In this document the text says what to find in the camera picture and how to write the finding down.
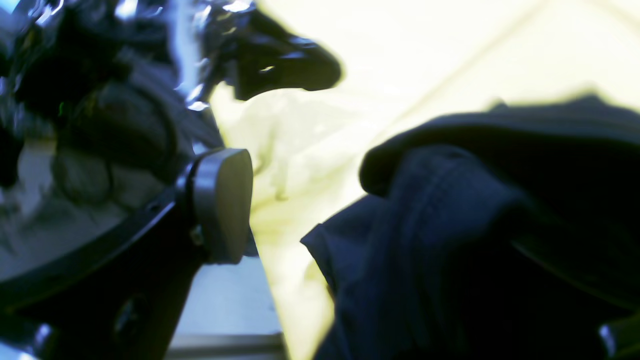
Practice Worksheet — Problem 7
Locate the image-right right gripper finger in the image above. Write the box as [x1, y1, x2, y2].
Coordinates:
[1, 148, 253, 360]
[512, 221, 640, 360]

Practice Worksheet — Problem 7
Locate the image-left right gripper finger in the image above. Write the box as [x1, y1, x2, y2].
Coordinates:
[220, 10, 343, 101]

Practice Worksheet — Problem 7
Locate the black T-shirt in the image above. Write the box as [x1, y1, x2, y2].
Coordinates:
[301, 95, 639, 360]

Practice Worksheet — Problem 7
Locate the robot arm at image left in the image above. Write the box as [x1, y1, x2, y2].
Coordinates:
[1, 0, 342, 282]

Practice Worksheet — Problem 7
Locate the yellow table cloth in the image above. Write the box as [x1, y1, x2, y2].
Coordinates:
[211, 0, 640, 360]

